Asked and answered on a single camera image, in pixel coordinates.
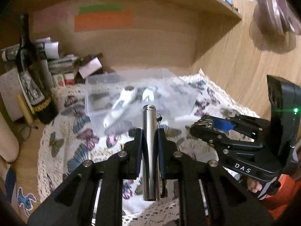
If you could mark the white handheld thermometer device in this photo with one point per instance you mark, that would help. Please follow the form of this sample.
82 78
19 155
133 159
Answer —
127 96

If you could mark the clear plastic storage box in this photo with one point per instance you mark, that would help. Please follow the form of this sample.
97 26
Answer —
114 101

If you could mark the small white blue device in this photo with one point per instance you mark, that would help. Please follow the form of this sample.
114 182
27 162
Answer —
150 94

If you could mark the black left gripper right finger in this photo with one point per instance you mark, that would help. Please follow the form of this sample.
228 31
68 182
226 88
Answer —
208 194

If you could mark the person's right hand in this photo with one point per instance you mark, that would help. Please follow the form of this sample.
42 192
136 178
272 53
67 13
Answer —
253 185

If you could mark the white butterfly print cloth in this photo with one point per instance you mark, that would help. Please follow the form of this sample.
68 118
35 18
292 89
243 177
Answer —
70 139

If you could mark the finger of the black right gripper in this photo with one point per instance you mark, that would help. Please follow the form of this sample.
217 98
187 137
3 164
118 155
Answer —
220 139
252 127

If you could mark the silver metal cylinder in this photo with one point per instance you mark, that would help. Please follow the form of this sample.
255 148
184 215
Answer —
151 173

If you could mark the small white cardboard box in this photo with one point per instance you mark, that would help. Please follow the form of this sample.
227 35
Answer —
91 67

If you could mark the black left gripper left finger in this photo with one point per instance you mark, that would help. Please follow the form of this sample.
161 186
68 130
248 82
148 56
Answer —
92 190

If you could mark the dark wine bottle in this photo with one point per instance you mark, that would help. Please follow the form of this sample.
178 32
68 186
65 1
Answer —
32 77

